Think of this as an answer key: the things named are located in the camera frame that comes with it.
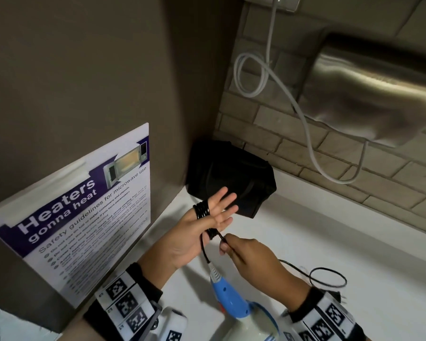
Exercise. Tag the person's right hand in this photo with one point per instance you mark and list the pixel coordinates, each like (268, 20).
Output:
(262, 269)

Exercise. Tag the blue white hair dryer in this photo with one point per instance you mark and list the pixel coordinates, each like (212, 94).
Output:
(230, 301)

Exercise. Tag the light grey shirt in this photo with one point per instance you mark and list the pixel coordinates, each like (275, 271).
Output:
(7, 326)

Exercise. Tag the white purple safety poster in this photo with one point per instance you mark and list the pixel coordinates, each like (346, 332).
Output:
(85, 227)

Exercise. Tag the white wall outlet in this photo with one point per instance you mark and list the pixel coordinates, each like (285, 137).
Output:
(287, 1)

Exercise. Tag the black fabric bag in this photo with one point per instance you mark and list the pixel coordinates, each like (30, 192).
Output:
(241, 174)

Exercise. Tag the steel wall hand dryer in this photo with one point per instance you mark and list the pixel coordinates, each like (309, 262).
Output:
(369, 88)

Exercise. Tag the person's left hand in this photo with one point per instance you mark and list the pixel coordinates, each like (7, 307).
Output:
(184, 241)

